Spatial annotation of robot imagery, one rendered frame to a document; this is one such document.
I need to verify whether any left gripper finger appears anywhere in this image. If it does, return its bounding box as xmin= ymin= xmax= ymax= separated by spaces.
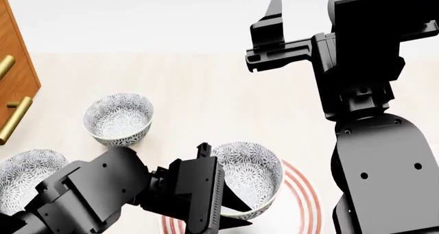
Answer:
xmin=218 ymin=213 xmax=254 ymax=231
xmin=222 ymin=183 xmax=254 ymax=213

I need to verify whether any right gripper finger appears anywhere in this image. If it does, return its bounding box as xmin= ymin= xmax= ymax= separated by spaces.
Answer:
xmin=250 ymin=0 xmax=286 ymax=50

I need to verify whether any patterned black white bowl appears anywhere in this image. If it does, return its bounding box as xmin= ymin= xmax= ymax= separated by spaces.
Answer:
xmin=0 ymin=148 xmax=70 ymax=217
xmin=82 ymin=92 xmax=155 ymax=148
xmin=210 ymin=141 xmax=285 ymax=221

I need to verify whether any white plate with red rings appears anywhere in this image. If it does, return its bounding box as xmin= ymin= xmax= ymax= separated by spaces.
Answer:
xmin=161 ymin=158 xmax=324 ymax=234

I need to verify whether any brown wooden cabinet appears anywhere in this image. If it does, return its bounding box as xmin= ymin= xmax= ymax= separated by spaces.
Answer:
xmin=0 ymin=0 xmax=43 ymax=143

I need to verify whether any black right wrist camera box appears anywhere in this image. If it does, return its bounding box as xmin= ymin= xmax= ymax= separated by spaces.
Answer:
xmin=327 ymin=0 xmax=403 ymax=59

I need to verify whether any long brass cabinet handle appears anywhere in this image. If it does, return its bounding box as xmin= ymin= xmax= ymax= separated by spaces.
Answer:
xmin=0 ymin=96 xmax=34 ymax=145

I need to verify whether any short brass cabinet handle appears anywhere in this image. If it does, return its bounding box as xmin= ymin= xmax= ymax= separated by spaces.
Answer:
xmin=0 ymin=54 xmax=16 ymax=81

